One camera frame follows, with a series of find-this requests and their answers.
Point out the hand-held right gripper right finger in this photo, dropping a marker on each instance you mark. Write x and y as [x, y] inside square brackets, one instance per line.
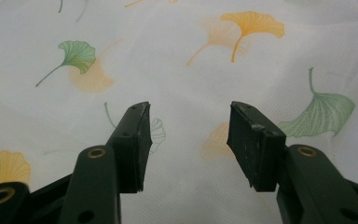
[258, 155]

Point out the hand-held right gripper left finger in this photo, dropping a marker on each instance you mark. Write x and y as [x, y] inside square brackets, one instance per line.
[130, 146]

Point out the white ginkgo leaf print bag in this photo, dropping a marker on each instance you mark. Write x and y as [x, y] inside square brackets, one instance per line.
[180, 77]

